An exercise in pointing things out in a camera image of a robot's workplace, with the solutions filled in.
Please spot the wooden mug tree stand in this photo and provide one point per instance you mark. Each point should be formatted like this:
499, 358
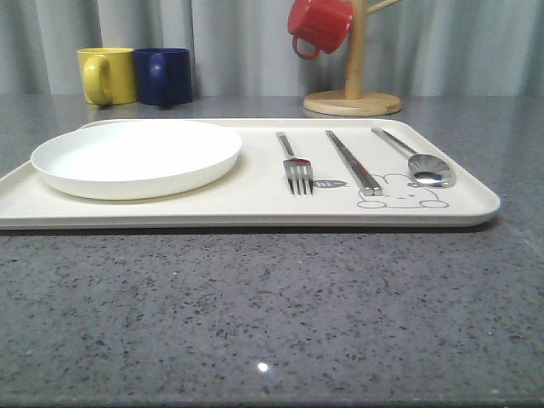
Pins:
353, 100

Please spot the cream rabbit serving tray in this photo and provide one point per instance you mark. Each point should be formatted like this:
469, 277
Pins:
255, 192

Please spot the silver chopstick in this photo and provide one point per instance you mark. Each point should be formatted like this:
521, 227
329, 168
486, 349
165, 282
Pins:
378, 190
352, 164

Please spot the silver spoon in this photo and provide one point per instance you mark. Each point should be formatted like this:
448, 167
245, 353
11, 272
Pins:
424, 169

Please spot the dark blue mug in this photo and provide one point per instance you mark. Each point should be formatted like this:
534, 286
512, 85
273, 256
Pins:
163, 76

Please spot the silver fork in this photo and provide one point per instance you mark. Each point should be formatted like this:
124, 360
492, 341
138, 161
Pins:
299, 171

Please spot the red mug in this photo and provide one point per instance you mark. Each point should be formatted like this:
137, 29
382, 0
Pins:
319, 26

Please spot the white round plate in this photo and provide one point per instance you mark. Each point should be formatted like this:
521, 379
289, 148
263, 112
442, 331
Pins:
137, 159

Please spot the yellow mug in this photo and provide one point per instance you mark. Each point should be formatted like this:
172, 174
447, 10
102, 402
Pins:
108, 75

